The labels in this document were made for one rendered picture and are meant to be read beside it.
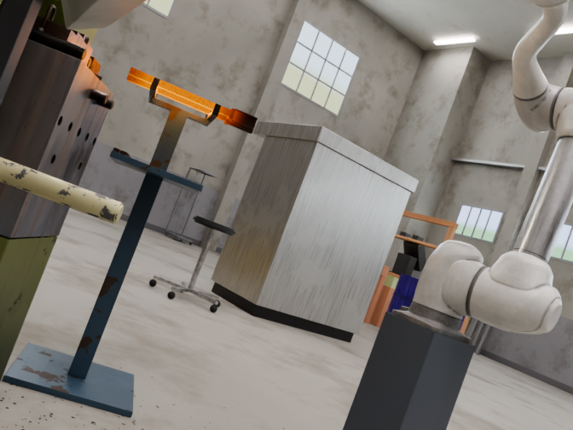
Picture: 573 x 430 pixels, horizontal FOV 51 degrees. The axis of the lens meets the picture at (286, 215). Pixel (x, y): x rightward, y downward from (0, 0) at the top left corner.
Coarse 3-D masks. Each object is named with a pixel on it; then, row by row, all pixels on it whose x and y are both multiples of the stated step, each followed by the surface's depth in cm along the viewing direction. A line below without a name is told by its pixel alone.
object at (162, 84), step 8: (136, 72) 191; (144, 80) 193; (152, 80) 192; (160, 80) 193; (160, 88) 196; (168, 88) 194; (176, 88) 194; (184, 96) 195; (192, 96) 196; (200, 104) 197; (208, 104) 197; (224, 112) 199; (232, 112) 199; (240, 112) 200; (232, 120) 200; (240, 120) 201; (248, 120) 202; (256, 120) 203; (248, 128) 202
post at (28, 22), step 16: (16, 0) 96; (32, 0) 97; (0, 16) 96; (16, 16) 96; (32, 16) 99; (0, 32) 96; (16, 32) 96; (0, 48) 96; (16, 48) 97; (0, 64) 96; (16, 64) 99; (0, 80) 96; (0, 96) 98
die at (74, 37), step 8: (40, 24) 143; (48, 24) 143; (56, 24) 143; (48, 32) 143; (56, 32) 143; (64, 32) 143; (72, 32) 145; (72, 40) 147; (80, 40) 152; (88, 48) 159; (88, 56) 162
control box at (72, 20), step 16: (64, 0) 112; (80, 0) 100; (96, 0) 90; (112, 0) 90; (128, 0) 92; (144, 0) 93; (64, 16) 115; (80, 16) 103; (96, 16) 104; (112, 16) 106
